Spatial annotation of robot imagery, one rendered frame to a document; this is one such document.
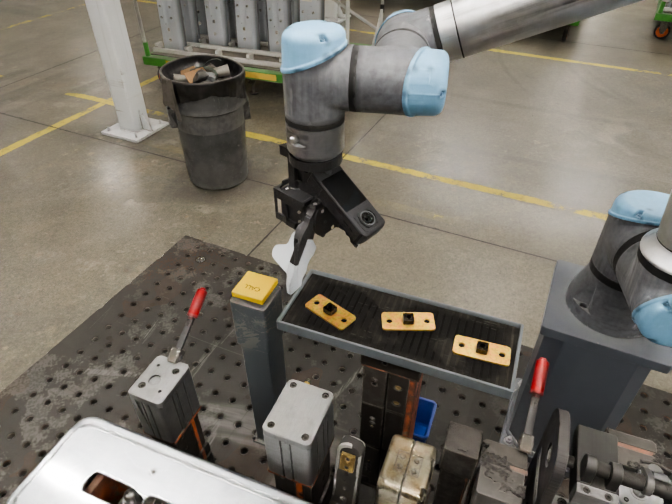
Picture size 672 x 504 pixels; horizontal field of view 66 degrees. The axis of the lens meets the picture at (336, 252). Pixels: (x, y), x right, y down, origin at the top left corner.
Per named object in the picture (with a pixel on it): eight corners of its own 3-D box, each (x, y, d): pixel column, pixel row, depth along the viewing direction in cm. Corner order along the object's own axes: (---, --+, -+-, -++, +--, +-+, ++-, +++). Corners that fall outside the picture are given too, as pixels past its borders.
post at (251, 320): (251, 441, 117) (226, 301, 89) (267, 414, 122) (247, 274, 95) (282, 452, 115) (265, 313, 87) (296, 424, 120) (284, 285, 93)
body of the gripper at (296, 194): (310, 201, 80) (308, 129, 73) (353, 223, 76) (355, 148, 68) (274, 222, 76) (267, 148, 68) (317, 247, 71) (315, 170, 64)
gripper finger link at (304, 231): (301, 262, 75) (324, 207, 73) (310, 267, 74) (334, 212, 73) (281, 260, 71) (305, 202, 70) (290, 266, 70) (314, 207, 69)
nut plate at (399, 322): (382, 330, 82) (382, 325, 81) (381, 313, 84) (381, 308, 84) (435, 331, 81) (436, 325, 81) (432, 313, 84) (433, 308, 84)
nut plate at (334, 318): (303, 306, 86) (303, 301, 85) (319, 294, 88) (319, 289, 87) (341, 331, 81) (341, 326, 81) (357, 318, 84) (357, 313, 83)
